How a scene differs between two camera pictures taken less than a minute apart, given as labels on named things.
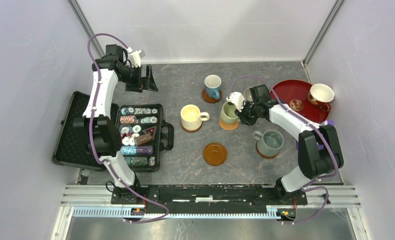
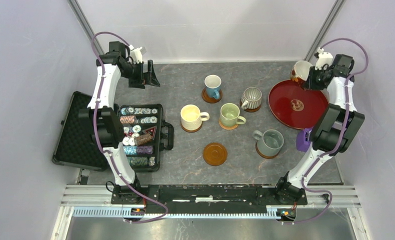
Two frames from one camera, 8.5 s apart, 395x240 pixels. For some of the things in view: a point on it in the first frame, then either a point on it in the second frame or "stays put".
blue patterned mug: x=213 y=83 stays put
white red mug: x=320 y=95 -> x=301 y=70
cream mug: x=191 y=117 stays put
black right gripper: x=243 y=118 -> x=310 y=84
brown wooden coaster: x=215 y=154 stays put
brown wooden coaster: x=269 y=157 stays put
